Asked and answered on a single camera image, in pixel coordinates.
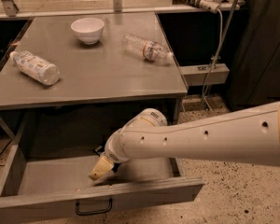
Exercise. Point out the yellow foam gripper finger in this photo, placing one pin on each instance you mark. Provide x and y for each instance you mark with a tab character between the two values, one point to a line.
103	166

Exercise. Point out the dark blue rxbar wrapper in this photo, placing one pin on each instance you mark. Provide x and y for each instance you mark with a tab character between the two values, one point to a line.
99	151

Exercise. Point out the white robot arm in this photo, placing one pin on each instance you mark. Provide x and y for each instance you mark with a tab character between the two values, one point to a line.
247	136

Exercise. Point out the grey open top drawer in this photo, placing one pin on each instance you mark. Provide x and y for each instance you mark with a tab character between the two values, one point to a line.
53	152

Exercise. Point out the grey metal counter cabinet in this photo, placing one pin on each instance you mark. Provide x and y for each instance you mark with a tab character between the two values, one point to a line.
99	73

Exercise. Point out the white labelled plastic bottle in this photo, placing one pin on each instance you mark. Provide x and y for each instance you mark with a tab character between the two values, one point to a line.
35	67

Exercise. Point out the clear plastic water bottle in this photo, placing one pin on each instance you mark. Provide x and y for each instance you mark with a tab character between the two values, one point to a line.
146	49

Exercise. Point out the white ceramic bowl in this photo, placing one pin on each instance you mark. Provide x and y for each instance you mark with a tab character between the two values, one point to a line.
88	30

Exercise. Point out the black drawer handle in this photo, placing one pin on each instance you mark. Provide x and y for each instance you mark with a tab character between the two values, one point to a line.
92	208

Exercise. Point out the grey metal box bracket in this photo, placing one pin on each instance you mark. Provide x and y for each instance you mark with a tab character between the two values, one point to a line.
197	75

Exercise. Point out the metal shelf rail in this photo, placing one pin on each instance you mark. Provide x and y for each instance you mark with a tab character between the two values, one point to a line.
109	8

